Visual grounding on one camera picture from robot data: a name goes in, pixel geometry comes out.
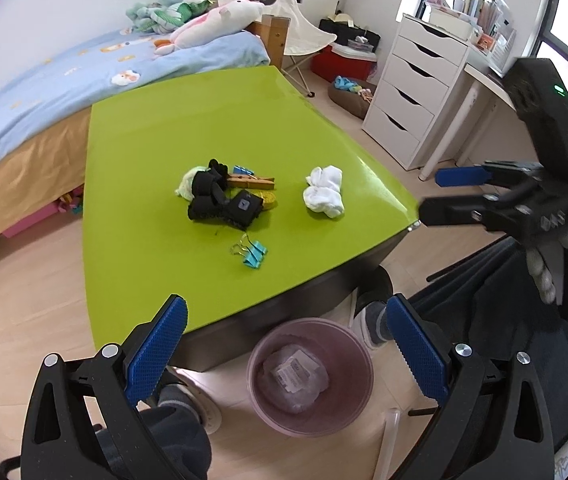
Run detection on red storage box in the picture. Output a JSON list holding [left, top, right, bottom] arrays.
[[311, 45, 379, 83]]

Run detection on white desk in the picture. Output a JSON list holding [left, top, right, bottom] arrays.
[[420, 62, 520, 181]]

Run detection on pink plastic bin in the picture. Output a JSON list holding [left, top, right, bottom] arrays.
[[246, 317, 375, 436]]

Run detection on light blue printed blanket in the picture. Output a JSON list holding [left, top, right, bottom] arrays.
[[0, 27, 271, 196]]

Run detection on pink and white plush toy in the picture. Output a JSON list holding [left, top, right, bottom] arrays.
[[154, 0, 267, 56]]

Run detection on person's right hand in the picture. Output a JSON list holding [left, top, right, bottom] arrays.
[[525, 224, 568, 307]]

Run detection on yellow tape measure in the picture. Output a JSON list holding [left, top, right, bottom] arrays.
[[251, 189, 279, 211]]

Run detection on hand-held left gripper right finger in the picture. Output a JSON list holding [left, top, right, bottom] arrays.
[[385, 294, 557, 480]]

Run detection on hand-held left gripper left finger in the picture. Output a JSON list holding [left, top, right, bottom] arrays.
[[21, 294, 189, 480]]

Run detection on row of books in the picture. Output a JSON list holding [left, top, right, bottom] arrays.
[[421, 0, 517, 53]]

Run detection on brown pet bed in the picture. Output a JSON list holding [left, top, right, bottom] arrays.
[[327, 76, 379, 121]]

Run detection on green plush toy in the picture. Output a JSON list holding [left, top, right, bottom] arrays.
[[126, 0, 215, 36]]

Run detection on black sock with grey patch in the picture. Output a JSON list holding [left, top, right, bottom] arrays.
[[187, 189, 265, 232]]

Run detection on white storage box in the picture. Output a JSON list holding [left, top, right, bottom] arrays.
[[429, 7, 480, 41]]

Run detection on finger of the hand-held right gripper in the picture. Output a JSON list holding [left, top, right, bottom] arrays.
[[418, 176, 545, 234], [435, 160, 545, 189]]

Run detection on white folding chair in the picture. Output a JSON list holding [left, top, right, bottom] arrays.
[[219, 0, 337, 98]]

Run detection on light green cloth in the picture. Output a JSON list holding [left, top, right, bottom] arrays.
[[175, 167, 209, 200]]

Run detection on white labelled plastic packet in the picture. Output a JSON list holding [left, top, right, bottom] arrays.
[[259, 350, 332, 413]]

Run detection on wooden bed with tan skirt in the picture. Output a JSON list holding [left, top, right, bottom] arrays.
[[0, 15, 289, 261]]

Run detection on white socks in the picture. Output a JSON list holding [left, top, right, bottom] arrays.
[[303, 164, 345, 219]]

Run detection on black bag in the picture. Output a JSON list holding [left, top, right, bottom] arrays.
[[319, 18, 382, 53]]

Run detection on colourful toy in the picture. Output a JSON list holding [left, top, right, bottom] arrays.
[[54, 187, 85, 216]]

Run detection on green topped dark table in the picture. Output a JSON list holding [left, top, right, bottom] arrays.
[[81, 65, 421, 373]]

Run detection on wooden clothespin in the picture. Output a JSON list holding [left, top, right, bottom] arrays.
[[226, 172, 275, 191]]

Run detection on person's right leg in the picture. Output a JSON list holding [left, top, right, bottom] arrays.
[[354, 237, 568, 411]]

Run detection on white slipper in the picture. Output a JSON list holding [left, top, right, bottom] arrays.
[[171, 365, 223, 433], [353, 305, 389, 351]]

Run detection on white mesh basket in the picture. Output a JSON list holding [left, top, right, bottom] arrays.
[[489, 27, 517, 76]]

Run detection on pink box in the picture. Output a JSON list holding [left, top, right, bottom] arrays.
[[1, 200, 84, 241]]

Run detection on white drawer unit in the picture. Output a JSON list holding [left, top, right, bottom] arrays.
[[362, 12, 475, 171]]

